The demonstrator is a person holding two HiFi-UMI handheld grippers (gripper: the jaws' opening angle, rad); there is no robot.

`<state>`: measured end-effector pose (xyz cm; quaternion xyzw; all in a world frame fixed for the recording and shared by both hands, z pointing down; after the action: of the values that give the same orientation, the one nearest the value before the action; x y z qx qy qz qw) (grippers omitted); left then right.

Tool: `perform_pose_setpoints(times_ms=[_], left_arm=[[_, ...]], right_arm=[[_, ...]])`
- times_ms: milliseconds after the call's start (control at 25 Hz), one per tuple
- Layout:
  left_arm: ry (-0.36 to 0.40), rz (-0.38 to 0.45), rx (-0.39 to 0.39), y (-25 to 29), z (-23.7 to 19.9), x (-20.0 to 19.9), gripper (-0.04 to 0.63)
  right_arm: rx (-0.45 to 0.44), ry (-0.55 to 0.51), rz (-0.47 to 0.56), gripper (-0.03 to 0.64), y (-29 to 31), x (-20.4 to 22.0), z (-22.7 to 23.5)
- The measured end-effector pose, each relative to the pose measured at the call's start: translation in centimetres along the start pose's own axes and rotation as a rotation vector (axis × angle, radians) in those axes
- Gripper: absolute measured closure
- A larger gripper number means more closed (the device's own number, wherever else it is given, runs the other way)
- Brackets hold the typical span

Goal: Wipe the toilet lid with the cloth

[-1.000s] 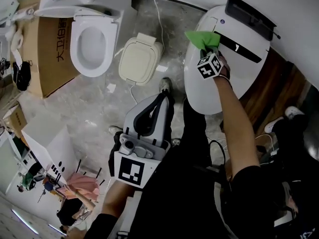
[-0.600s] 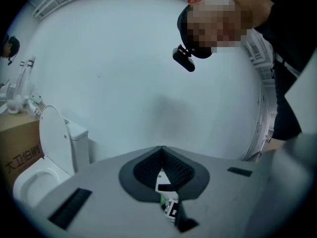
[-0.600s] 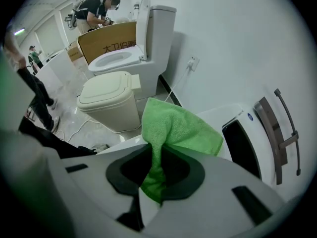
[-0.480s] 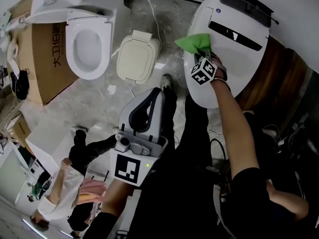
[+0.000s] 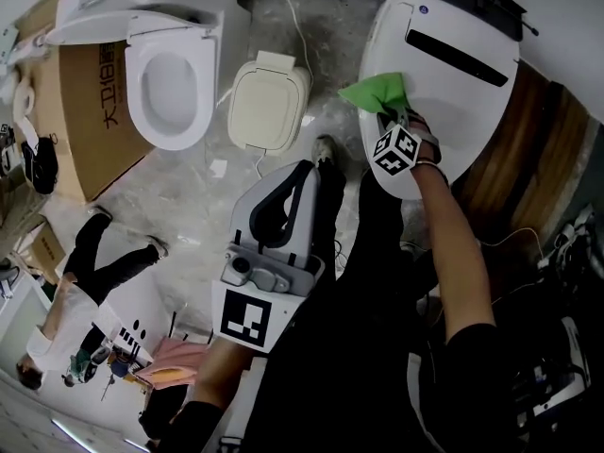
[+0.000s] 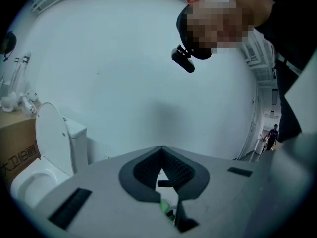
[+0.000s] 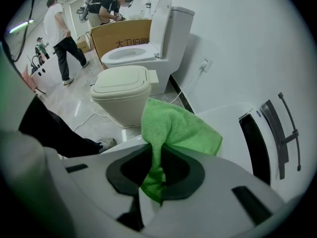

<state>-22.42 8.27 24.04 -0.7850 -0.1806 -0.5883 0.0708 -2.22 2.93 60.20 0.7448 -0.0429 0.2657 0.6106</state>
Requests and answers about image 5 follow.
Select pink cloth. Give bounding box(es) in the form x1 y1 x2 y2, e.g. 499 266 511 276
150 337 209 389

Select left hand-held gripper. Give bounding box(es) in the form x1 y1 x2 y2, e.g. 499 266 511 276
210 159 327 354

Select beige plastic bin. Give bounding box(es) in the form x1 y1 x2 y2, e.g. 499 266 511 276
226 49 312 158

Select person's grey shoe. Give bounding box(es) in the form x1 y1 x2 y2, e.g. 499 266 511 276
311 133 339 167

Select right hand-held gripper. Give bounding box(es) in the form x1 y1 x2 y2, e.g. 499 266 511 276
372 103 423 177

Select large black backpack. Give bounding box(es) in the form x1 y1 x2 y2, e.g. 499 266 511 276
490 271 604 443

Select white board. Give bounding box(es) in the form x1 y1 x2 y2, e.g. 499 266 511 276
226 356 270 453

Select green cloth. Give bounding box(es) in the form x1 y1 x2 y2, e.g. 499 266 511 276
338 72 410 118

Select small black bag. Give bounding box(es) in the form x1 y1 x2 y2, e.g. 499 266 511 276
21 134 60 195

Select person's right forearm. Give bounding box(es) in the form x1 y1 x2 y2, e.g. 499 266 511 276
410 158 496 344

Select large cardboard box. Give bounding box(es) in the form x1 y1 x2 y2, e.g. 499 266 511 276
13 0 157 202

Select white cabinet with black dots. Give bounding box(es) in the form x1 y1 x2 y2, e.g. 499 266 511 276
92 271 176 367

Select brown wooden pallet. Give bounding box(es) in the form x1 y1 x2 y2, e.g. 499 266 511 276
450 59 591 249

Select pile of white chargers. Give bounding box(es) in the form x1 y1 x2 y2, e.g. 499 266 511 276
537 203 604 282

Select thin wrist bracelet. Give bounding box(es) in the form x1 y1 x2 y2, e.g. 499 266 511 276
414 157 449 183

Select thin white cable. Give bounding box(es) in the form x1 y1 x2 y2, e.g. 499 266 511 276
254 0 315 179
478 226 546 263

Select beige crumpled cloth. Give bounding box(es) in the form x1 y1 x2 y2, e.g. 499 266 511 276
0 176 46 254

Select yellow cloth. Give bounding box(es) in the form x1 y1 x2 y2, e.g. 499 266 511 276
136 365 197 386

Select person's left forearm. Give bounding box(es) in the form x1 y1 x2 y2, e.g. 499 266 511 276
191 335 265 412

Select white plumbing fitting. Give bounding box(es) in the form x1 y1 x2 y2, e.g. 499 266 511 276
0 24 53 65

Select person in black shirt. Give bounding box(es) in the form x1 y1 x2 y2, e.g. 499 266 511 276
155 322 520 453

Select white ceramic toilet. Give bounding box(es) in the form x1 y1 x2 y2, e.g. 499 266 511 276
44 0 251 153

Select person's black trousers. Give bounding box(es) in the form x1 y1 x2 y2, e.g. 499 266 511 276
244 158 445 453

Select small cardboard box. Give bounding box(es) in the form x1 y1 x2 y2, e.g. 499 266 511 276
27 224 67 282

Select person's right hand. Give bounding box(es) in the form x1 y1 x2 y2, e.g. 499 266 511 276
408 109 443 163

